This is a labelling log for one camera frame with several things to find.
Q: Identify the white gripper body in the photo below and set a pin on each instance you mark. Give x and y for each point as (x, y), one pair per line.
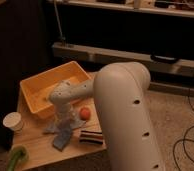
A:
(65, 111)

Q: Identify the metal pole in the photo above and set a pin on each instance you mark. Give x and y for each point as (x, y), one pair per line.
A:
(61, 36)

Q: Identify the green curved object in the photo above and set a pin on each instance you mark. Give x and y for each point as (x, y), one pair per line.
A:
(18, 155)

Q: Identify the white paper cup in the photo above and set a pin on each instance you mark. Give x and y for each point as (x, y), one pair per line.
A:
(13, 121)

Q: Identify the upper shelf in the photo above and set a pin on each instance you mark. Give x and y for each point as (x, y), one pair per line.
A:
(120, 7)

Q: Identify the blue-grey towel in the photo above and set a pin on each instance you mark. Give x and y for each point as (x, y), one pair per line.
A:
(63, 131)

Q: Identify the orange ball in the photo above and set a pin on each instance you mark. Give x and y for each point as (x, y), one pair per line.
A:
(85, 113)

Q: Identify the yellow plastic bin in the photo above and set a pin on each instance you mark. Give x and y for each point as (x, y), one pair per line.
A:
(36, 89)

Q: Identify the black handle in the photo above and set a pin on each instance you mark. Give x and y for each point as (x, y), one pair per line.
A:
(163, 59)

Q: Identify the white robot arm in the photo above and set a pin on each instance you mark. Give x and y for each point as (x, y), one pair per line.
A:
(118, 92)

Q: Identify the grey metal bench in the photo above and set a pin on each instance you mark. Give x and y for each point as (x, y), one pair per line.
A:
(175, 78)

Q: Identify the striped folded cloth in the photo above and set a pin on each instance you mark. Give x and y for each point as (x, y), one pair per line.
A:
(91, 137)

